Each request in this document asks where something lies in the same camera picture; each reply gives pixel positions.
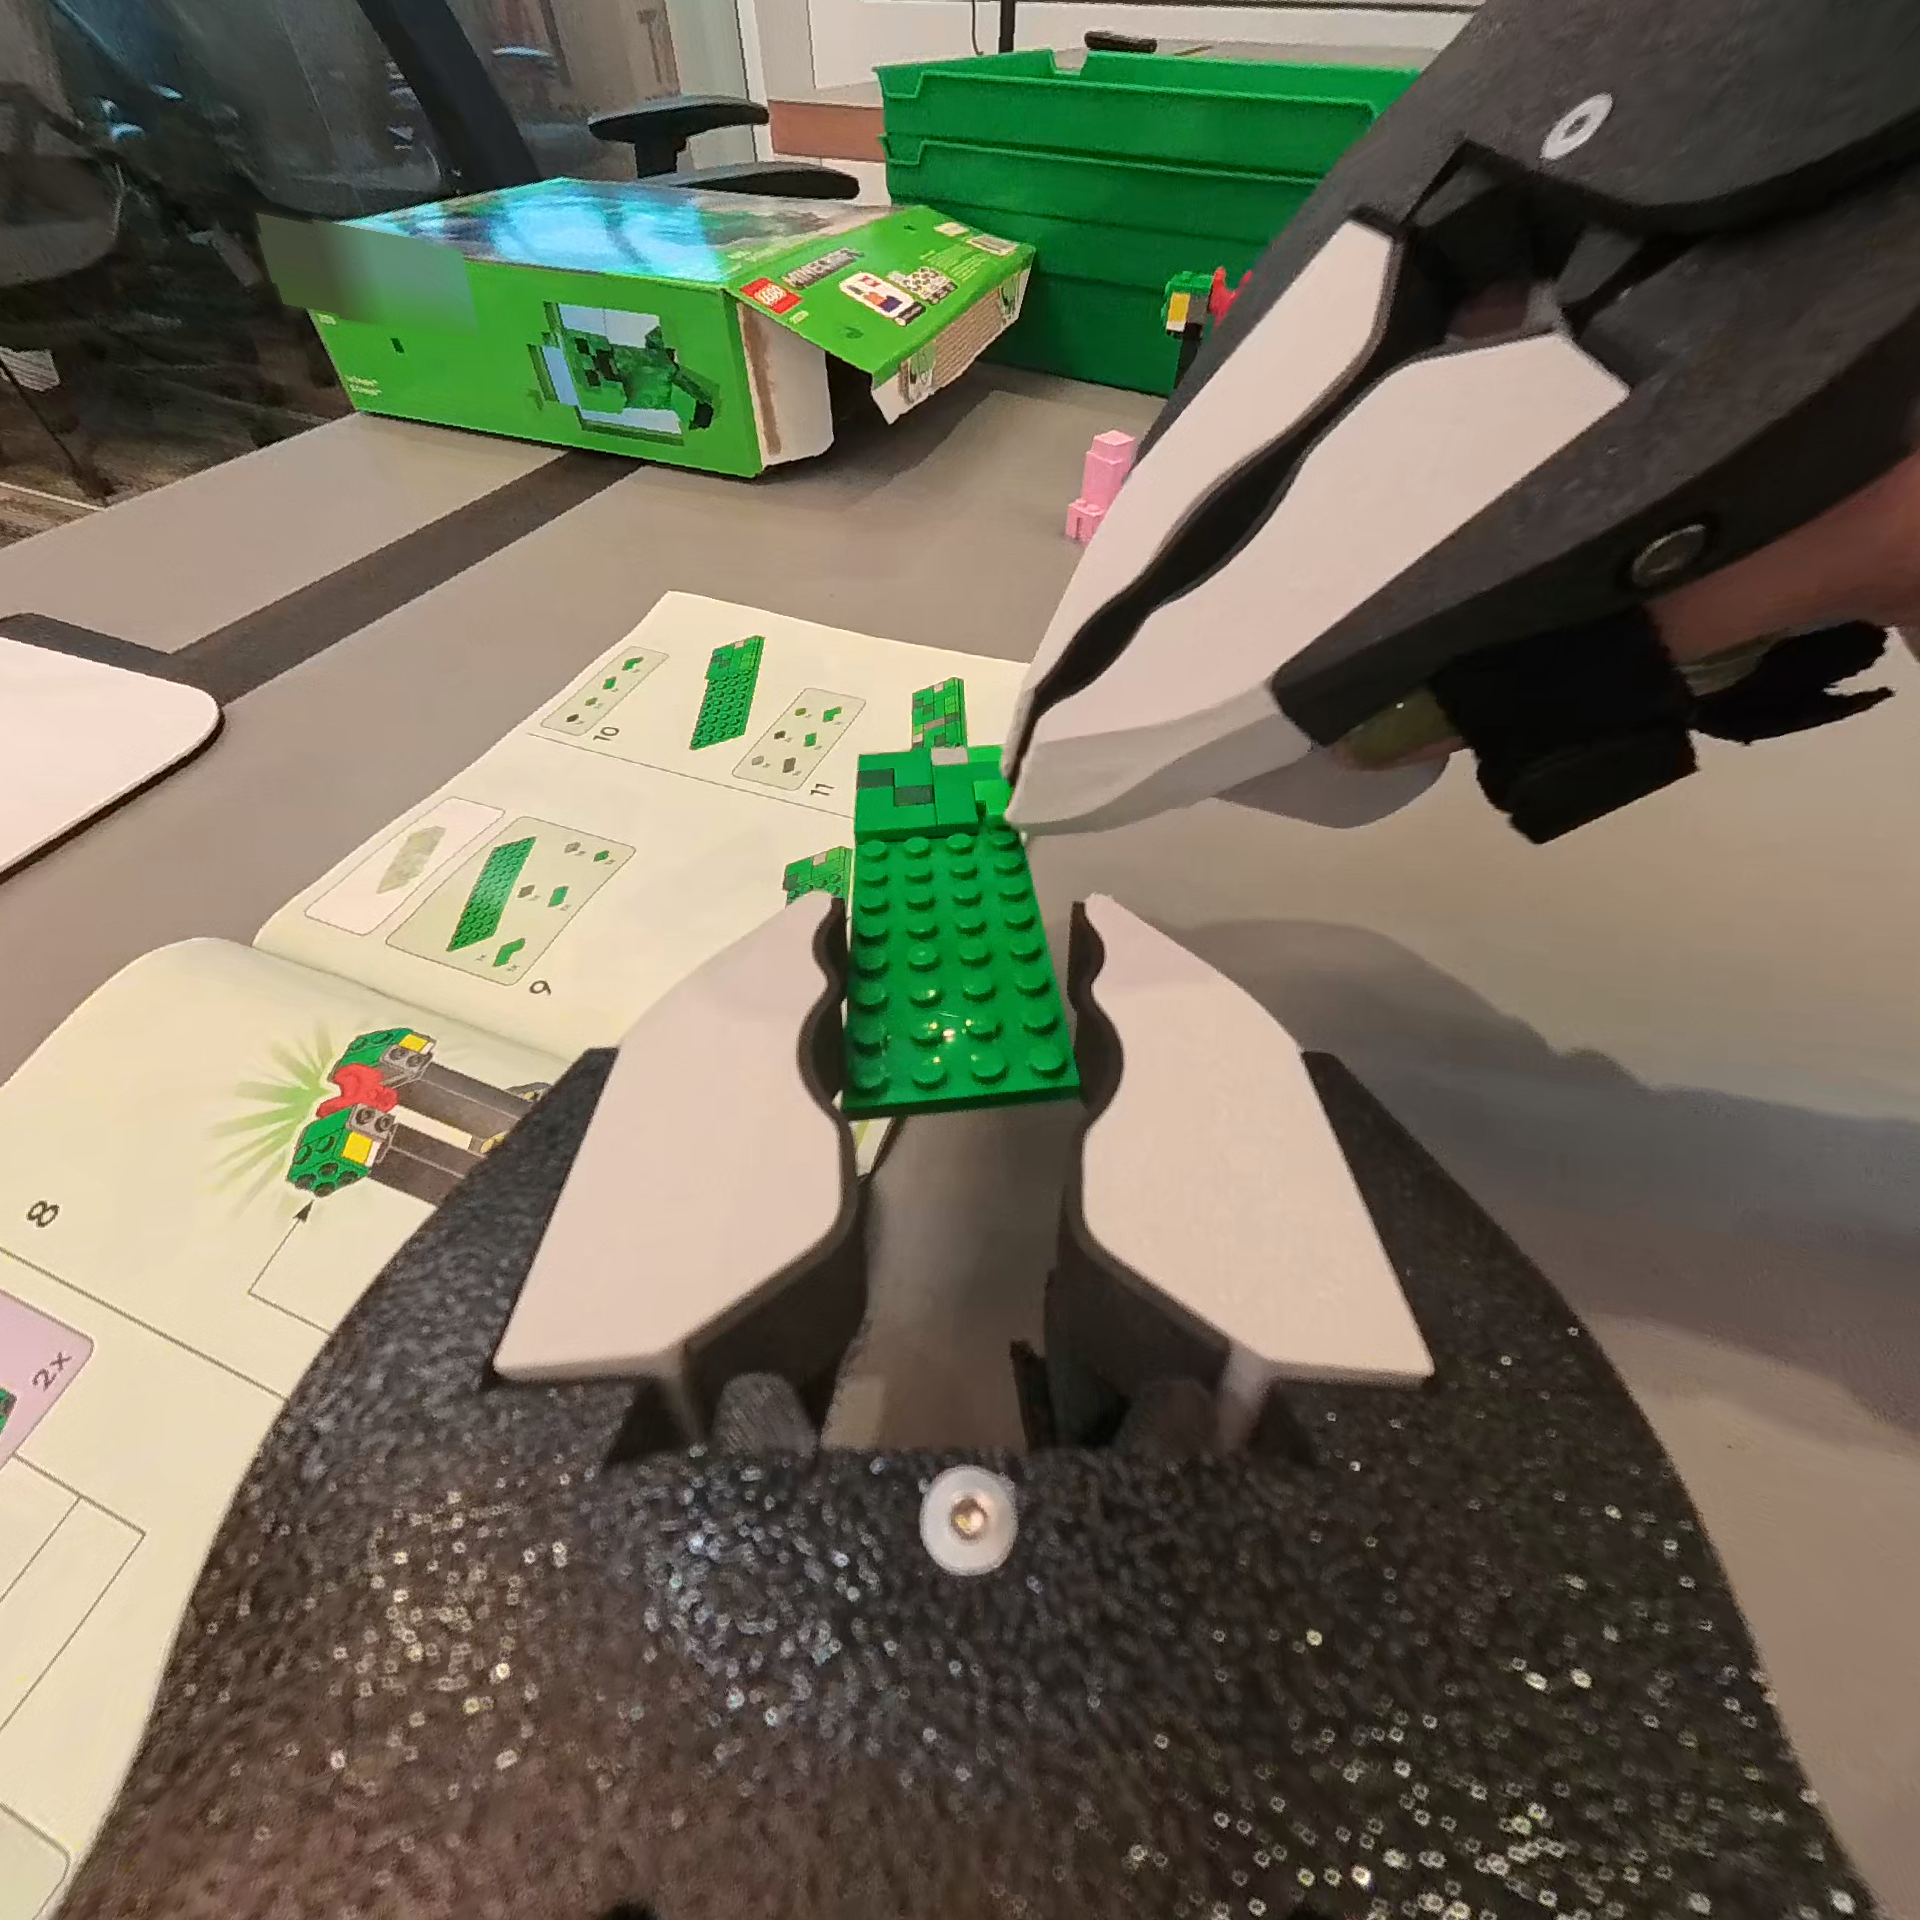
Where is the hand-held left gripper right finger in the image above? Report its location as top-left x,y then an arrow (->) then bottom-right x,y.
1053,897 -> 1440,1389

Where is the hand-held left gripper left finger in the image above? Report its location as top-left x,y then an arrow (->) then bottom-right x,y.
496,893 -> 875,1389

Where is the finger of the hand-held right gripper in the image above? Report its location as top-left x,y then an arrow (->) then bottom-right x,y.
1013,218 -> 1408,778
1016,325 -> 1642,840

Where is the green studded brick plate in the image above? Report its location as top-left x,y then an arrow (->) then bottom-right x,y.
832,749 -> 1089,1128

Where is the person's right hand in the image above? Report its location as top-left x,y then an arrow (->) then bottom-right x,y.
1646,450 -> 1920,745

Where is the small pink brick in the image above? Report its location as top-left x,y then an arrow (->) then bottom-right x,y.
1062,429 -> 1145,549

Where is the green plastic bin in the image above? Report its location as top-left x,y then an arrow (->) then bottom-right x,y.
874,47 -> 1430,401

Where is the building instruction booklet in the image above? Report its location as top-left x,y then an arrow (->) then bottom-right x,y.
0,591 -> 1041,1920

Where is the black office chair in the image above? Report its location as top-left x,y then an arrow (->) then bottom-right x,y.
582,93 -> 779,193

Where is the green brick set box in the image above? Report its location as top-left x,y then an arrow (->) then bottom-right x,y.
256,179 -> 1041,483

